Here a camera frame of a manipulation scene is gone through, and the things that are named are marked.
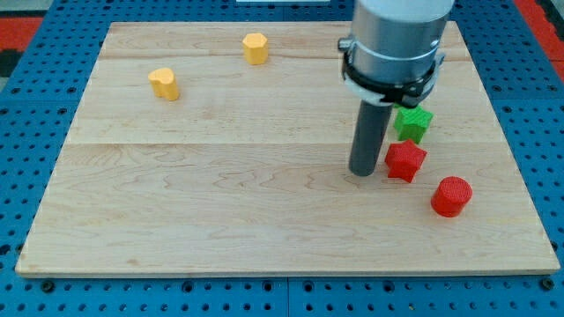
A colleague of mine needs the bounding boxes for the yellow hexagon block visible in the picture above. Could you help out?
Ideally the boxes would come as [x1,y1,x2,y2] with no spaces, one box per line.
[241,33,269,65]

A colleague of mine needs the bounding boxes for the green star block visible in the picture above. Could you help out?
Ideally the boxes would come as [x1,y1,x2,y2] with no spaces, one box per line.
[393,106,434,144]

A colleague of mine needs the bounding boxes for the yellow heart block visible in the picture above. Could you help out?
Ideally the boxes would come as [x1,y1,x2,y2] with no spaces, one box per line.
[148,68,180,101]

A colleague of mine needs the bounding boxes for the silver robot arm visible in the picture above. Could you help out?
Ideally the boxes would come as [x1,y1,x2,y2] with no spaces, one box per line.
[338,0,454,107]

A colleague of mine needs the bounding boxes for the wooden board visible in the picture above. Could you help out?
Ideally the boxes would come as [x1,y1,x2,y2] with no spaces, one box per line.
[16,22,560,278]

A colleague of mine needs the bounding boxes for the red cylinder block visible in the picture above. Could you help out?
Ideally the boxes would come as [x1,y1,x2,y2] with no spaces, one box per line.
[431,176,473,217]

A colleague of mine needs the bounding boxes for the gray cylindrical pusher rod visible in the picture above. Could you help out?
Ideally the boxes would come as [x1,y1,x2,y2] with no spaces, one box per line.
[348,101,392,177]

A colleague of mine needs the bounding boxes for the red star block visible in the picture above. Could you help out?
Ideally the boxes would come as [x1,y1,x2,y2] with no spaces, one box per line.
[384,139,427,183]

